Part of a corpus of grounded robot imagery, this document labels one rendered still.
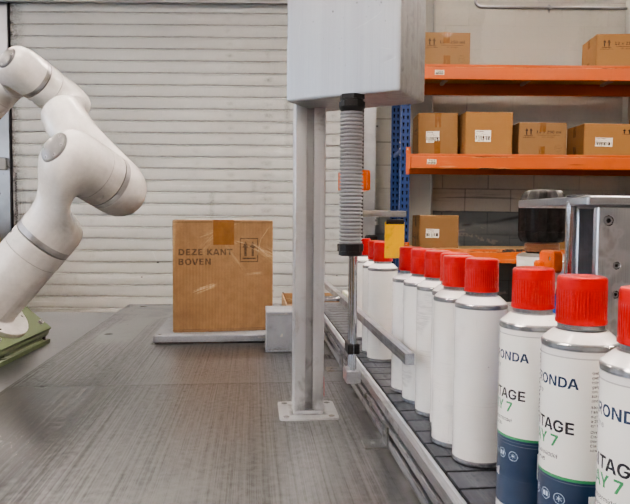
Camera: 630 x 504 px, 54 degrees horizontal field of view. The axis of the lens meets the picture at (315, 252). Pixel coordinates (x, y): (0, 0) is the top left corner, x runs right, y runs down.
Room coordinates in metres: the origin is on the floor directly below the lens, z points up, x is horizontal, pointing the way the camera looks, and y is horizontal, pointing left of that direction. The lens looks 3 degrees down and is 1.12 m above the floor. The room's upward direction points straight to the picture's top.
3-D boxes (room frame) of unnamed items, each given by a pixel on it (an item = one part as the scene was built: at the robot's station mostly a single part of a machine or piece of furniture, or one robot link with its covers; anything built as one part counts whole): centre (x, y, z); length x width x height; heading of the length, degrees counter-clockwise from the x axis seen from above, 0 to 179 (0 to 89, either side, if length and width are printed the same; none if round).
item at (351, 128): (0.82, -0.05, 1.18); 0.04 x 0.04 x 0.21
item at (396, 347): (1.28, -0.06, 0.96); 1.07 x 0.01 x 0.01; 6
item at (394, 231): (0.94, -0.12, 1.09); 0.03 x 0.01 x 0.06; 96
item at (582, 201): (0.58, -0.27, 1.14); 0.14 x 0.11 x 0.01; 6
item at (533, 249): (1.10, -0.40, 1.03); 0.09 x 0.09 x 0.30
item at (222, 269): (1.64, 0.25, 0.99); 0.30 x 0.24 x 0.27; 12
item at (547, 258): (0.62, -0.23, 1.08); 0.03 x 0.02 x 0.02; 6
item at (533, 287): (0.51, -0.18, 0.98); 0.05 x 0.05 x 0.20
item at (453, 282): (0.67, -0.16, 0.98); 0.05 x 0.05 x 0.20
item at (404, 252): (0.88, -0.14, 0.98); 0.05 x 0.05 x 0.20
